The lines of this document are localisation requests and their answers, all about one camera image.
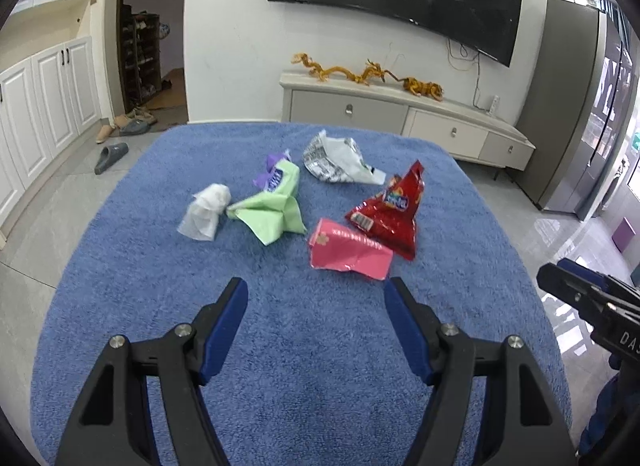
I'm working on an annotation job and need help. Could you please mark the golden tiger figurine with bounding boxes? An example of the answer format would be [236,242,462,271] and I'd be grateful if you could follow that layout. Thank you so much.
[404,76,445,97]

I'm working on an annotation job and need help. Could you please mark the white crumpled tissue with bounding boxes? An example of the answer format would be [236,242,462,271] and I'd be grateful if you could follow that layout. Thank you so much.
[176,184,232,241]

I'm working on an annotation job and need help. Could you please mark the dark shoe rack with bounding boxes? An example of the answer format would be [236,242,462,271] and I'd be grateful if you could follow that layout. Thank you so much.
[121,6,162,104]

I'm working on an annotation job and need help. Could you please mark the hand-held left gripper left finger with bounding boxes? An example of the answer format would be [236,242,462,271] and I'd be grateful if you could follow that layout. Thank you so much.
[54,276,249,466]

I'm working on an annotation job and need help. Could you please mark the person's right forearm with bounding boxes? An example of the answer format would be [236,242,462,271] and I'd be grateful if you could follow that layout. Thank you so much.
[577,371,625,458]

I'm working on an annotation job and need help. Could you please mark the red snack bag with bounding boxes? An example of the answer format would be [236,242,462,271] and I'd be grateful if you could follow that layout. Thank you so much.
[345,161,427,261]

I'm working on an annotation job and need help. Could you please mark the white printed plastic bag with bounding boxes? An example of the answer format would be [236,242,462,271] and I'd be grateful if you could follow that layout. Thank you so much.
[302,130,387,185]

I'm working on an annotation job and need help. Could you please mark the grey white television cabinet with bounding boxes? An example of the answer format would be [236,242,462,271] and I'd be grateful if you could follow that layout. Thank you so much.
[279,70,536,181]

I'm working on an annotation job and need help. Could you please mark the blue fluffy mat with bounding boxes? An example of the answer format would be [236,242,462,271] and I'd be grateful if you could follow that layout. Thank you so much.
[30,122,573,466]

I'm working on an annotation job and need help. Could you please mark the pile of shoes at door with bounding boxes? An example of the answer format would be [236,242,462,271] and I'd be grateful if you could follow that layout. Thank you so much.
[112,108,151,129]

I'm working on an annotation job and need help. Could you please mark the pink wrapper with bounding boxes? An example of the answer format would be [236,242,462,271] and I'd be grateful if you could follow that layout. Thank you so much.
[309,217,394,281]

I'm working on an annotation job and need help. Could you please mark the dark doormat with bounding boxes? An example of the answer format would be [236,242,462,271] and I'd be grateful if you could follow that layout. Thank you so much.
[150,108,188,133]

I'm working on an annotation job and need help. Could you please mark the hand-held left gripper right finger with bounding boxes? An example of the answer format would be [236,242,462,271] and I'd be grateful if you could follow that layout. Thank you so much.
[384,276,576,466]

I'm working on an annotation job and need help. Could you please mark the green wipe packet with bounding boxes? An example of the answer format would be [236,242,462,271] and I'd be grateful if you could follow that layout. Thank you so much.
[226,150,307,247]

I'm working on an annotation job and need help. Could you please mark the golden dragon figurine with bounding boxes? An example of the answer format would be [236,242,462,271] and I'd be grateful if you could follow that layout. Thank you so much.
[291,52,358,82]
[355,58,406,86]

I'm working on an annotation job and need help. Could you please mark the white wall cupboards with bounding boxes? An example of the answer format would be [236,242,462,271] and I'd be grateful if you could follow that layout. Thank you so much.
[0,34,102,231]

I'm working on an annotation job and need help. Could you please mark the purple box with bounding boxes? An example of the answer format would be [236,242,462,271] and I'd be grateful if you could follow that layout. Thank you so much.
[615,218,637,253]

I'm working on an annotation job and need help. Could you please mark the grey refrigerator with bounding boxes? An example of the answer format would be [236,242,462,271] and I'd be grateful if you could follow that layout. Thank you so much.
[515,0,638,221]

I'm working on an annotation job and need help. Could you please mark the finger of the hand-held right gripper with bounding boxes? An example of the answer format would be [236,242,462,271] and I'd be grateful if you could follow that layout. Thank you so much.
[536,263,609,325]
[557,258,640,297]

